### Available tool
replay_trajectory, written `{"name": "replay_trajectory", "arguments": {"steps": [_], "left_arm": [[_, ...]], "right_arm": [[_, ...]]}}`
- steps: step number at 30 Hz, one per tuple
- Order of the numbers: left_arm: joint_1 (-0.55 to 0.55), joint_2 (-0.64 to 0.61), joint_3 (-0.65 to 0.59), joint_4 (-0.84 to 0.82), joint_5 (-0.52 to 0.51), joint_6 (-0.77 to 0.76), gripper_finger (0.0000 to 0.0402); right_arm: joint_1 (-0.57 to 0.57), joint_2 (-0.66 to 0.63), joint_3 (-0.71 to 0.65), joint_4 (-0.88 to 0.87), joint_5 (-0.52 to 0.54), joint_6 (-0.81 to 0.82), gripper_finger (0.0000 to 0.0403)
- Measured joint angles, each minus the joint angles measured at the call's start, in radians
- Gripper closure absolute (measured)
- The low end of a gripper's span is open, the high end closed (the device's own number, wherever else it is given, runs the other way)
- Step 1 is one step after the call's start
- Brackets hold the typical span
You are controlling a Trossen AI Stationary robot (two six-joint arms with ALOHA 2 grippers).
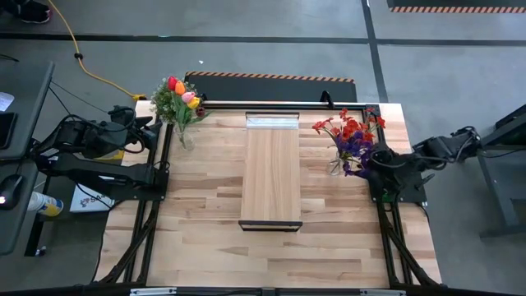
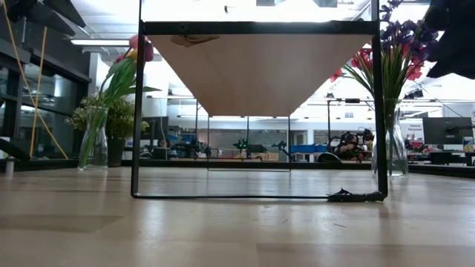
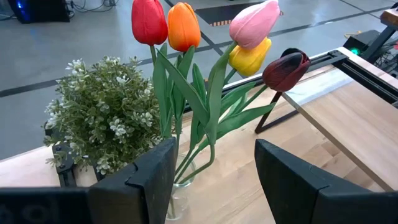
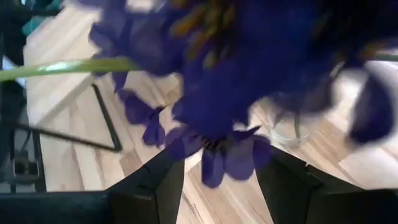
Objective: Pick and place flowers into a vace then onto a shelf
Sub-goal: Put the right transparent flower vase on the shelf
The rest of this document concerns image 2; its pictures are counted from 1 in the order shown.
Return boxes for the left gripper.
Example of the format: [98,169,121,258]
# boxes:
[0,0,88,38]

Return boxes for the red artificial flower bunch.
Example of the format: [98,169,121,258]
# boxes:
[329,44,394,112]
[385,43,428,112]

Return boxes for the purple artificial flower bunch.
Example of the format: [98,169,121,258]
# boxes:
[379,0,439,112]

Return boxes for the pink artificial tulip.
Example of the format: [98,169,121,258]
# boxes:
[98,34,150,166]

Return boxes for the dark purple artificial tulip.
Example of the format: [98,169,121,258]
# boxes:
[98,39,155,166]

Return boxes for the clear glass vase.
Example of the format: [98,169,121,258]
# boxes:
[76,105,110,171]
[370,97,410,178]

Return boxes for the long ceiling light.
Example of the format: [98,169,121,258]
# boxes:
[70,39,139,47]

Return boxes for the black ceiling spotlight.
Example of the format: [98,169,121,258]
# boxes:
[403,88,425,101]

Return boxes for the black computer monitor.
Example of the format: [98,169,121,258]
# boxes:
[140,116,170,142]
[422,116,475,146]

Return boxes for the black desk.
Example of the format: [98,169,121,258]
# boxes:
[407,150,475,167]

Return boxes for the potted green leafy plant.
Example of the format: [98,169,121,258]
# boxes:
[65,88,150,168]

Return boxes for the person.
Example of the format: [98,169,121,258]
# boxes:
[332,128,375,161]

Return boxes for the black pole rig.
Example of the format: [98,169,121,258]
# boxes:
[307,96,372,153]

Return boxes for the black tape wad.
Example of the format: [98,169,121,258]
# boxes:
[326,188,387,203]

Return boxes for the blue storage bin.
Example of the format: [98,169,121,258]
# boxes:
[290,144,327,154]

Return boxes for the cardboard box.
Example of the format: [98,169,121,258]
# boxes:
[255,151,280,162]

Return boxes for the white wall sign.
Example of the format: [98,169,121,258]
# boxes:
[406,121,424,142]

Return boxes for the yellow hanging cord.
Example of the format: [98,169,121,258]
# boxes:
[29,25,50,157]
[1,0,70,161]

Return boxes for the small white post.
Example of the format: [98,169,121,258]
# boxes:
[4,156,16,178]

